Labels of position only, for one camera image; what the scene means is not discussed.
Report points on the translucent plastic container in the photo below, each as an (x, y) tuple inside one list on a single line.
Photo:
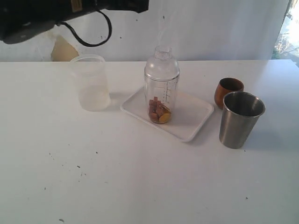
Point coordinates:
[(90, 79)]

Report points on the clear domed shaker lid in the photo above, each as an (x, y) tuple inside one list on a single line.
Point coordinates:
[(162, 66)]

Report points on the brown wooden cup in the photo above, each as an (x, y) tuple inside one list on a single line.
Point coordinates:
[(225, 86)]

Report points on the clear plastic shaker cup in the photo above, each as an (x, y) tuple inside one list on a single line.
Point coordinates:
[(166, 91)]

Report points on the white rectangular tray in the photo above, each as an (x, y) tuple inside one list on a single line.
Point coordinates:
[(189, 116)]

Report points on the brown almonds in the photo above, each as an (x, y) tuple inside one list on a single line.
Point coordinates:
[(158, 112)]

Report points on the stainless steel cup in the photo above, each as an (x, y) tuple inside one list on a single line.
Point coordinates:
[(241, 111)]

